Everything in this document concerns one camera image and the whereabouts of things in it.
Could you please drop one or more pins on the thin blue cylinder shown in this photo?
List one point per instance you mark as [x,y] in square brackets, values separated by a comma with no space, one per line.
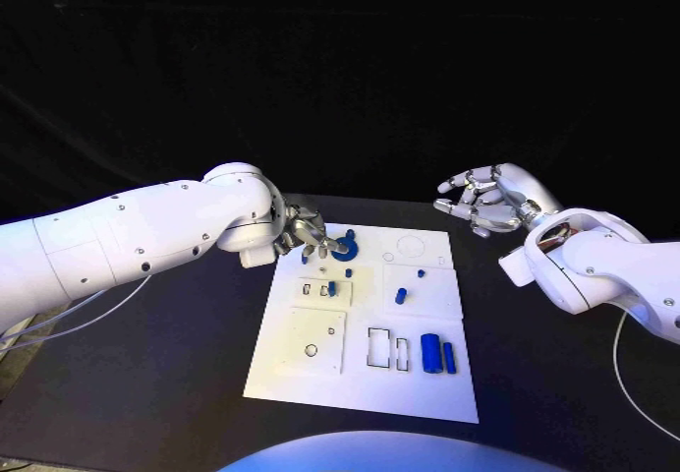
[450,357]

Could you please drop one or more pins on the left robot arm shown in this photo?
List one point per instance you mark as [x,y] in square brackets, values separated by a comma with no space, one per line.
[139,236]

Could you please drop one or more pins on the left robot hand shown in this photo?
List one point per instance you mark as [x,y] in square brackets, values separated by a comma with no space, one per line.
[306,229]

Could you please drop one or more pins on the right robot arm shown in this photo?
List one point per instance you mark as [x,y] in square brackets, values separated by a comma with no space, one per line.
[600,265]

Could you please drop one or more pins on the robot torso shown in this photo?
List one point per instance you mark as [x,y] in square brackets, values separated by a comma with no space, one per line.
[388,453]

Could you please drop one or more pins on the blue short cylinder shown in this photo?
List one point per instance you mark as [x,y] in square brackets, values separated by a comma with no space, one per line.
[401,295]

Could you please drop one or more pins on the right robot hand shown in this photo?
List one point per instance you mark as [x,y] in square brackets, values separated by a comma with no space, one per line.
[496,201]

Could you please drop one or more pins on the blue plug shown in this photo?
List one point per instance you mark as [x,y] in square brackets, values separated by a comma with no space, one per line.
[332,288]

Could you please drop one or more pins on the white task board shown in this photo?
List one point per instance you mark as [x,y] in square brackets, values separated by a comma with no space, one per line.
[366,332]

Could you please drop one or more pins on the large blue cylinder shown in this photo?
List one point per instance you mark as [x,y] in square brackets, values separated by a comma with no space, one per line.
[431,353]

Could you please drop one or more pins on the blue gear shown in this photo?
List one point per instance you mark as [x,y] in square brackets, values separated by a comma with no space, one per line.
[346,252]

